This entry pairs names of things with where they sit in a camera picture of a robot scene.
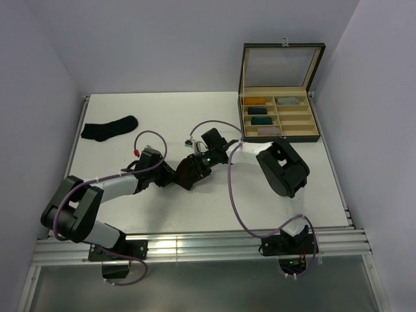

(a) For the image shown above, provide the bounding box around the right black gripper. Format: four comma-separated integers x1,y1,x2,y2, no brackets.
186,149,218,187

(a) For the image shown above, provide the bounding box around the brown striped sock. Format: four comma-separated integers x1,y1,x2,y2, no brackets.
175,158,198,190

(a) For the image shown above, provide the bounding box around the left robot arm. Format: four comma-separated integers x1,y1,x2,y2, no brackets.
40,147,176,259

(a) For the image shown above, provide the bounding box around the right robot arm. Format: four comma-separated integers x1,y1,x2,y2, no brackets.
185,128,312,254

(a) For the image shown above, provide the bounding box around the teal rolled sock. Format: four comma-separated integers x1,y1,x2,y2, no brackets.
251,116,273,125

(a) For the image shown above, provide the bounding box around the dark rolled sock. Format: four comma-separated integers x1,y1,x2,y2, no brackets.
247,107,268,115

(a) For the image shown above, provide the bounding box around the pink-grey rolled sock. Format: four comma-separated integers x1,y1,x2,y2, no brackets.
257,127,281,137

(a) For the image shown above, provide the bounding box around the orange rolled sock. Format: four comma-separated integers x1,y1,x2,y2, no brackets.
243,97,266,106

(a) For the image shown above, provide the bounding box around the black sock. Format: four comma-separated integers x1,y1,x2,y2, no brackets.
81,116,138,142

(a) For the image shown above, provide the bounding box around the black compartment storage box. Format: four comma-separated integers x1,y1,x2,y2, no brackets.
238,40,326,143

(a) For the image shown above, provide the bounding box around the light grey rolled sock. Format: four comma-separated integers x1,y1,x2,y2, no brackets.
277,97,300,105

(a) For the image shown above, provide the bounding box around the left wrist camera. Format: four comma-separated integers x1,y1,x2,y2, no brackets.
122,146,161,172

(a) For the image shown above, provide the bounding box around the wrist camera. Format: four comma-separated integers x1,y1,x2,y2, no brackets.
122,146,161,172
185,136,202,155

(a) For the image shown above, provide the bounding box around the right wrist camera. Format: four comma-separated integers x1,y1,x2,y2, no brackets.
185,136,202,155

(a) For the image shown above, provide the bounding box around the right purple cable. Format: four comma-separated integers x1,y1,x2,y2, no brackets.
190,120,318,280

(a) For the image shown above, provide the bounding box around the purple cable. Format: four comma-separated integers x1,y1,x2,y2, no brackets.
190,120,318,280
51,130,168,287

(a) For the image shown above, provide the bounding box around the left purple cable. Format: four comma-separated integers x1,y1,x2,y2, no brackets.
51,130,168,287

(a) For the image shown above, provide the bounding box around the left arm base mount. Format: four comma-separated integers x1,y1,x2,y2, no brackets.
88,240,149,287

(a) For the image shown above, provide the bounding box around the aluminium frame rail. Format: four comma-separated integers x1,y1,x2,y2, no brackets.
18,94,393,312

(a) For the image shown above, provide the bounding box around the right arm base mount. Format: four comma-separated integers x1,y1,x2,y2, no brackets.
258,231,319,280

